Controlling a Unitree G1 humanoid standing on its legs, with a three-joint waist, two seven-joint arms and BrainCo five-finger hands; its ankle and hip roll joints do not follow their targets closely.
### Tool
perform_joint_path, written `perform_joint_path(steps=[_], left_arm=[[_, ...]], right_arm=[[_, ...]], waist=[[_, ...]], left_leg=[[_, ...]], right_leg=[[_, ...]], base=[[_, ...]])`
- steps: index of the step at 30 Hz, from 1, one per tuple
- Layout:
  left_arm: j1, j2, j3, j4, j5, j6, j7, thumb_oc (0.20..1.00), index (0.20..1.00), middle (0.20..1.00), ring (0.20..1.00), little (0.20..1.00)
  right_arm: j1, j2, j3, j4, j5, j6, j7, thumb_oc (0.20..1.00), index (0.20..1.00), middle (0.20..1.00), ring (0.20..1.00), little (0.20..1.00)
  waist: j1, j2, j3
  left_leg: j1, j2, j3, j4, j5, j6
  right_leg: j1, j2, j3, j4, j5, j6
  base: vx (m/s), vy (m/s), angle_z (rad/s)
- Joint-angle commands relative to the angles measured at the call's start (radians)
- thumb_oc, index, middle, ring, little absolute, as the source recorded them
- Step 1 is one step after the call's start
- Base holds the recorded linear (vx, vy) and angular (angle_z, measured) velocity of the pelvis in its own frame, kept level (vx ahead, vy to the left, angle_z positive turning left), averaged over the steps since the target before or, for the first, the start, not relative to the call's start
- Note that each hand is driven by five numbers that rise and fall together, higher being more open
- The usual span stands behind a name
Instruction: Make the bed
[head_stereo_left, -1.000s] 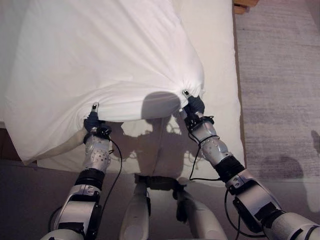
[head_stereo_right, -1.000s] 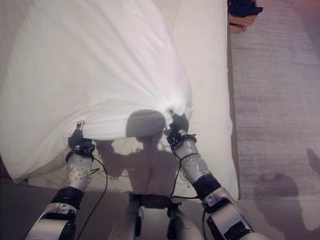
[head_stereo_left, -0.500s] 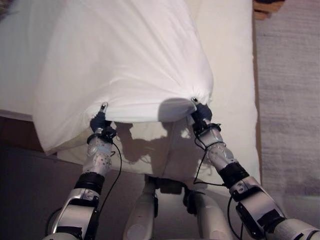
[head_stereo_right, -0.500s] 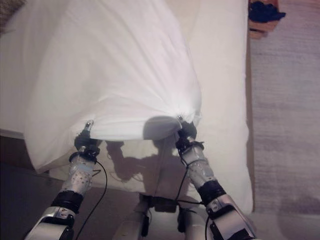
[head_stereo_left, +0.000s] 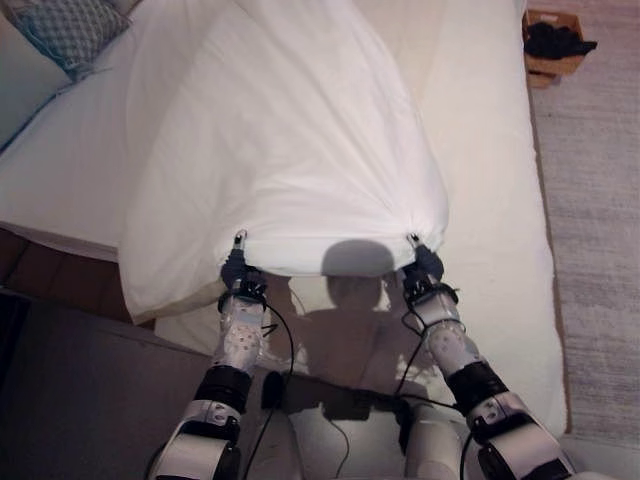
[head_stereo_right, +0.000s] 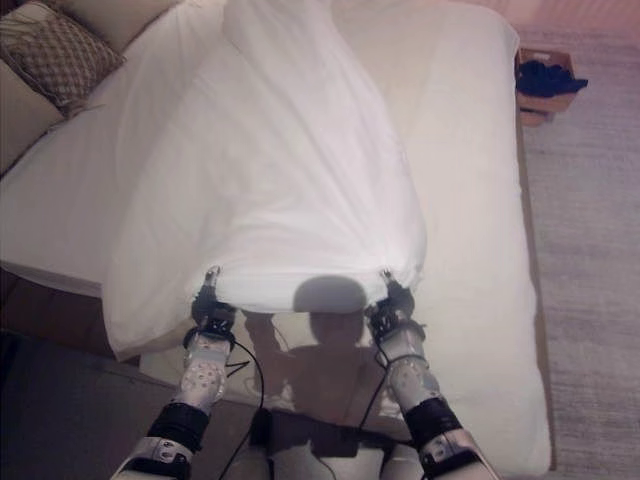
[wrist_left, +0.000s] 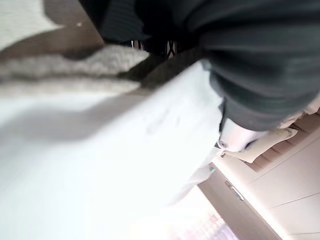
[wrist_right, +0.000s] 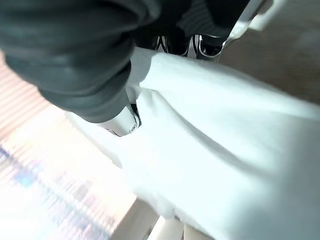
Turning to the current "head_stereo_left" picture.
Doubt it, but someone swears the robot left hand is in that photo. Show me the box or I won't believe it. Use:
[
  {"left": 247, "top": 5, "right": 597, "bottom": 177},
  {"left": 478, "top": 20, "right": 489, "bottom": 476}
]
[{"left": 221, "top": 228, "right": 252, "bottom": 291}]

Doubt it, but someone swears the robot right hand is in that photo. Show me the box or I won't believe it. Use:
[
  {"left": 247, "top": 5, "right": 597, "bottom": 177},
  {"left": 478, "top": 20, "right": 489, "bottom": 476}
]
[{"left": 402, "top": 232, "right": 446, "bottom": 282}]

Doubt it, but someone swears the white duvet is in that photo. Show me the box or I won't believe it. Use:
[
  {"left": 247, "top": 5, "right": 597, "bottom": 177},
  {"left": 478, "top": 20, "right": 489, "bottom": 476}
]
[{"left": 117, "top": 0, "right": 452, "bottom": 326}]

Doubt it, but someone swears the white sheeted mattress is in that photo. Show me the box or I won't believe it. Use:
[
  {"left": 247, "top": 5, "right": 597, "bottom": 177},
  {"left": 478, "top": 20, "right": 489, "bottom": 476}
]
[{"left": 0, "top": 0, "right": 574, "bottom": 437}]

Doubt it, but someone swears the light grey woven rug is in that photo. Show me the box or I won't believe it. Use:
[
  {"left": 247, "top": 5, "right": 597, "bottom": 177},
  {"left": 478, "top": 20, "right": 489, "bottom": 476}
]
[{"left": 519, "top": 0, "right": 640, "bottom": 444}]

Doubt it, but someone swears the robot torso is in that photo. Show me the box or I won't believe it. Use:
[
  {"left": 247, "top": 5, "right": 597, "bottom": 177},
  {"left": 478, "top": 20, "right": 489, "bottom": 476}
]
[{"left": 259, "top": 370, "right": 474, "bottom": 480}]

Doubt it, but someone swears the cardboard box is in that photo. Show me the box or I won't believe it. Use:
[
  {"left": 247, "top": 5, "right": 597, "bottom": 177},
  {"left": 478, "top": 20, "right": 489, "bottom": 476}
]
[{"left": 521, "top": 9, "right": 587, "bottom": 92}]

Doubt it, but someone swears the black cloth bundle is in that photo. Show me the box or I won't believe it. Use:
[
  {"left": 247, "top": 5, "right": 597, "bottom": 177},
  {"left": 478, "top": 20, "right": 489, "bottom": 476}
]
[{"left": 523, "top": 21, "right": 599, "bottom": 59}]

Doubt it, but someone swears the white pillow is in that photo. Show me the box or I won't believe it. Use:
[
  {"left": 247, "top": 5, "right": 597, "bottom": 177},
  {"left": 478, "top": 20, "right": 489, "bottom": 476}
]
[{"left": 0, "top": 8, "right": 72, "bottom": 149}]

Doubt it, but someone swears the grey patterned cushion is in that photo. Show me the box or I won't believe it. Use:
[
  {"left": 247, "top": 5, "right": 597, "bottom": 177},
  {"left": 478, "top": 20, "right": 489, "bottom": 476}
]
[{"left": 8, "top": 0, "right": 132, "bottom": 82}]

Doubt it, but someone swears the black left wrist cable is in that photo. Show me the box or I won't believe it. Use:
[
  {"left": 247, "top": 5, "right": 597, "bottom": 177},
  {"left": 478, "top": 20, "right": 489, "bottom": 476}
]
[{"left": 238, "top": 299, "right": 296, "bottom": 480}]

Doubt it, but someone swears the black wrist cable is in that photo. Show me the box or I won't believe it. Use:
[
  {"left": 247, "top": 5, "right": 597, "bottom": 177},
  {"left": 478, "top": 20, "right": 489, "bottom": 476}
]
[
  {"left": 238, "top": 299, "right": 296, "bottom": 480},
  {"left": 392, "top": 309, "right": 474, "bottom": 480}
]

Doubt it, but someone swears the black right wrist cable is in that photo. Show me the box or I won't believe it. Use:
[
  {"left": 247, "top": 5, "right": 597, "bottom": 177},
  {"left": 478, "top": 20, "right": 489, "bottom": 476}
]
[{"left": 392, "top": 309, "right": 474, "bottom": 480}]

